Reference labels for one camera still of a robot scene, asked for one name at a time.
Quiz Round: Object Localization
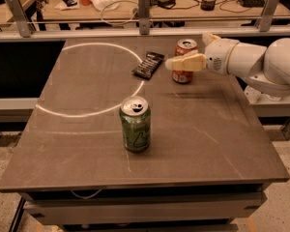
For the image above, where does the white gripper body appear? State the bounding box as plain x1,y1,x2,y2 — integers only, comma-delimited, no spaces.
205,39,239,75

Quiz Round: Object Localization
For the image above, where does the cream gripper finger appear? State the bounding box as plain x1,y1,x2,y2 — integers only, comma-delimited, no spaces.
165,50,207,72
202,33,220,45

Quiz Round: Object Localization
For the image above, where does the red coke can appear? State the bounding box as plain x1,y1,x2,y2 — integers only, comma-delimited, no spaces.
172,39,198,84

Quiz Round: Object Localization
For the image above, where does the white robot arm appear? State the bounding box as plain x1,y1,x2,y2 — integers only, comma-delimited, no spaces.
165,33,290,98

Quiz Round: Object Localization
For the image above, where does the green soda can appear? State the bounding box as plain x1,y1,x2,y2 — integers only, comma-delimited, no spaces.
119,96,151,153

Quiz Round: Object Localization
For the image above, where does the black round container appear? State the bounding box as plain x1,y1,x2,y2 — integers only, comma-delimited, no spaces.
201,0,217,11

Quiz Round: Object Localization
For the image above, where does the black snack bar packet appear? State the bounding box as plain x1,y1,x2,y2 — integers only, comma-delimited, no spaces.
131,51,164,80

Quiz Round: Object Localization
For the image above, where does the black power adapter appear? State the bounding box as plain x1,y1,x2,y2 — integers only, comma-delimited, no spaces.
158,0,176,8

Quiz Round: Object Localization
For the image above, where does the white crumpled bag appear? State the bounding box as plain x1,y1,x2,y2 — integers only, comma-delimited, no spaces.
90,0,119,11

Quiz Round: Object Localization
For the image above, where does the grey drawer cabinet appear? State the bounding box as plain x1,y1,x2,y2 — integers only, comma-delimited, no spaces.
18,182,272,232

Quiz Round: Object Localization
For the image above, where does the wooden background desk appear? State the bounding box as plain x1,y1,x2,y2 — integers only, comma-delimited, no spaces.
0,0,290,26

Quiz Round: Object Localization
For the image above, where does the grey metal rail frame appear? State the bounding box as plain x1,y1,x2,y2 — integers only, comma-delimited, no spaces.
0,0,290,42

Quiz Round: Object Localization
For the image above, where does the white cable on desk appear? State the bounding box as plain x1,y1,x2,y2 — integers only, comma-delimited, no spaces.
100,0,140,26

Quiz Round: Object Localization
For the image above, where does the white cable under table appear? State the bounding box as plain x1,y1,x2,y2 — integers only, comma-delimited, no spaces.
70,188,103,200

